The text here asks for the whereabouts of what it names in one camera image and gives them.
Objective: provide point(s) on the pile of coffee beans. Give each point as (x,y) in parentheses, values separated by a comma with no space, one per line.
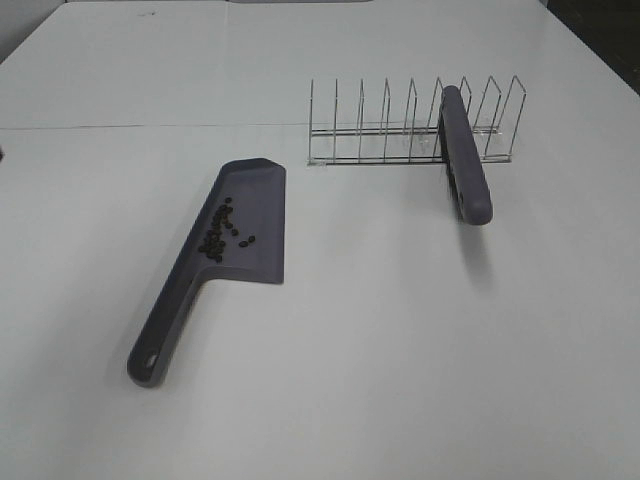
(222,233)

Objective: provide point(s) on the grey plastic dustpan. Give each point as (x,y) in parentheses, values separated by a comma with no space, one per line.
(258,186)

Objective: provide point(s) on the grey hand brush black bristles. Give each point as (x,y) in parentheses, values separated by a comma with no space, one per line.
(460,154)

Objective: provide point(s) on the metal wire dish rack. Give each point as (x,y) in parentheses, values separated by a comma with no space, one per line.
(410,130)

